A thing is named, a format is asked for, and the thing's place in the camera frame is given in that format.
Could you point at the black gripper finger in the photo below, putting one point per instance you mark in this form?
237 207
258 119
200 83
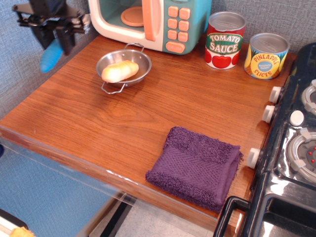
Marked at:
44 36
66 39

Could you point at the white stove knob front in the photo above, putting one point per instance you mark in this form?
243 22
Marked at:
253 157

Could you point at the tomato sauce can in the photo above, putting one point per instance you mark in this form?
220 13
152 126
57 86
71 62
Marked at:
224 38

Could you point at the white stove knob middle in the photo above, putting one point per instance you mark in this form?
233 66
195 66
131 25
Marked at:
268 113

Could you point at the purple folded cloth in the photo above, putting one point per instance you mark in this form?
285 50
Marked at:
196 168

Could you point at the small steel pan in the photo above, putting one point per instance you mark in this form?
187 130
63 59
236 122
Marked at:
133 52

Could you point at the black toy stove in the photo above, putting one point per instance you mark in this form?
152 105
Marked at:
283 190

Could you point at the toy bread roll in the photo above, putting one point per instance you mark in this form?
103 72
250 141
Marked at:
119 71

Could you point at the orange furry object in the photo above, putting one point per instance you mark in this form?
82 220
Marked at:
21 232

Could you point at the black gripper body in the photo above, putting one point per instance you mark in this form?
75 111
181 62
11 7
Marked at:
50 14

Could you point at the toy microwave oven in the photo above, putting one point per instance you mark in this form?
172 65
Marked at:
171 26

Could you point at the white stove knob rear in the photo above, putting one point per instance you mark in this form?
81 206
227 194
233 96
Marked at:
274 94

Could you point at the blue handled metal fork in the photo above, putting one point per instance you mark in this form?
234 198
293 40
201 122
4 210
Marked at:
54 52

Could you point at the pineapple slices can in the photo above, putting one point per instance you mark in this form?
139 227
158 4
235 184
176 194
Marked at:
266 55

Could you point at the white stove knob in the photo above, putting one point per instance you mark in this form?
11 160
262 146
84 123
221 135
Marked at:
274 94
253 157
268 113

